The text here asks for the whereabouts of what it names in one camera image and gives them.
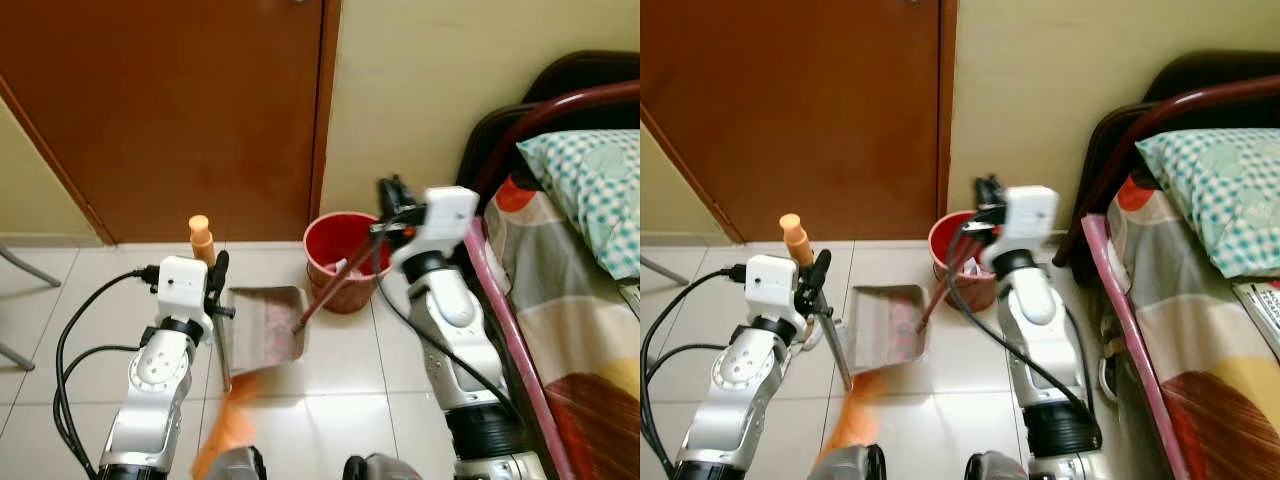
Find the red plastic bucket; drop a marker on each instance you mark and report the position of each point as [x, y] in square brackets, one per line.
[335, 250]
[950, 270]

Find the grey robot foot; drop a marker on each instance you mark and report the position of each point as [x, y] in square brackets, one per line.
[240, 465]
[1000, 466]
[385, 468]
[860, 463]

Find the brown wooden door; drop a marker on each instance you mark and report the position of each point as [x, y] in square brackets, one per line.
[800, 110]
[170, 110]

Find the orange bristle broom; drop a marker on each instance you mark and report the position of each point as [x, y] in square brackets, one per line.
[235, 425]
[850, 425]

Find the colourful patterned bed sheet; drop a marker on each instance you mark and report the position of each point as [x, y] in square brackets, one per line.
[1190, 330]
[580, 340]

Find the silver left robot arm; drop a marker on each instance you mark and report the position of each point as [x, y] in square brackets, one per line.
[160, 375]
[735, 375]

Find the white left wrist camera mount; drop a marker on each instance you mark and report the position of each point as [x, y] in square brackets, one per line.
[770, 283]
[182, 285]

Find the grey metal chair legs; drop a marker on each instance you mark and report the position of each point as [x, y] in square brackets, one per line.
[25, 268]
[660, 268]

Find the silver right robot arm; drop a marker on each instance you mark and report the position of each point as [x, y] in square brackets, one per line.
[455, 350]
[1040, 340]

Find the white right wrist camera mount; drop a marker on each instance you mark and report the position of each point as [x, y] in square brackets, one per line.
[440, 222]
[1025, 220]

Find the dark red bed frame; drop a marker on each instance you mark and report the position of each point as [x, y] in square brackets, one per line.
[520, 340]
[1140, 350]

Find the grey remote control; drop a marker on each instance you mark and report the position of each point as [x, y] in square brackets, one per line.
[1262, 318]
[632, 295]

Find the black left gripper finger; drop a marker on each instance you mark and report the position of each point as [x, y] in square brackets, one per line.
[820, 268]
[220, 272]

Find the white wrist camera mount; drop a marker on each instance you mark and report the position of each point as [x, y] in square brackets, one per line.
[440, 222]
[770, 283]
[182, 285]
[1025, 220]

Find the teal checkered pillow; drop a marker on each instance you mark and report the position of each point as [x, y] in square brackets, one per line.
[595, 190]
[1220, 190]

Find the grey left robot foot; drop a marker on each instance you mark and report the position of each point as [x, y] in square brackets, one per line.
[240, 465]
[860, 463]

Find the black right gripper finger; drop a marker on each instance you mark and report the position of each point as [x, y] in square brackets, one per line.
[390, 192]
[988, 190]

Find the grey right robot foot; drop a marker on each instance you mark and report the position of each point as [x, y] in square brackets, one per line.
[385, 468]
[1000, 466]

